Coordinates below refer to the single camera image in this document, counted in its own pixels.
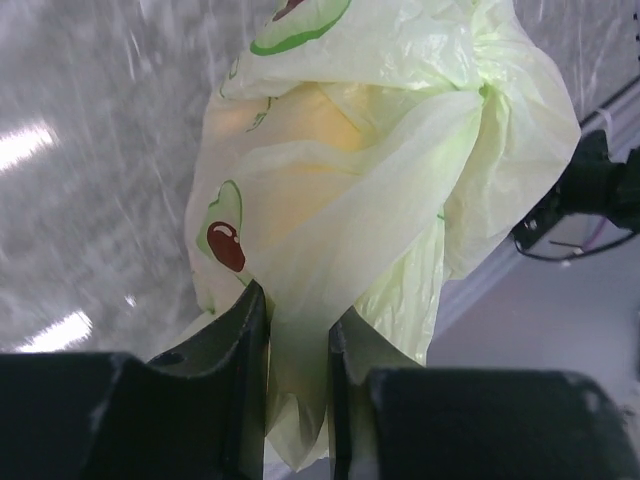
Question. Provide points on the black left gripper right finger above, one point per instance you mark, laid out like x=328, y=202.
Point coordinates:
x=390, y=418

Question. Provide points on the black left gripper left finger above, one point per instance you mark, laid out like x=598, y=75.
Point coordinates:
x=196, y=411

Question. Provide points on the pale green plastic bag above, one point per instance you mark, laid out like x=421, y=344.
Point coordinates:
x=358, y=155

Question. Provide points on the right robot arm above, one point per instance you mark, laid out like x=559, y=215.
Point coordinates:
x=592, y=184

